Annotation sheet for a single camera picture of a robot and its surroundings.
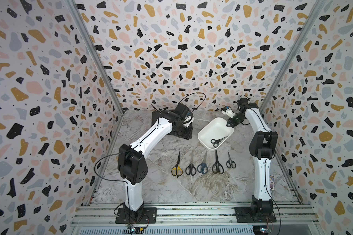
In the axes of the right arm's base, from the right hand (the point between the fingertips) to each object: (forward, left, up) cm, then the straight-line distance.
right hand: (229, 123), depth 104 cm
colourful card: (-36, -20, -7) cm, 42 cm away
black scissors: (-12, +10, -6) cm, 17 cm away
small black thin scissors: (-26, +2, -9) cm, 27 cm away
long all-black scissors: (-30, +11, -8) cm, 32 cm away
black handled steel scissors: (-32, +27, -7) cm, 42 cm away
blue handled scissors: (-30, +19, -8) cm, 37 cm away
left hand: (-19, +27, +11) cm, 35 cm away
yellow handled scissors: (-33, +35, -6) cm, 49 cm away
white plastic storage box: (-6, +10, -4) cm, 13 cm away
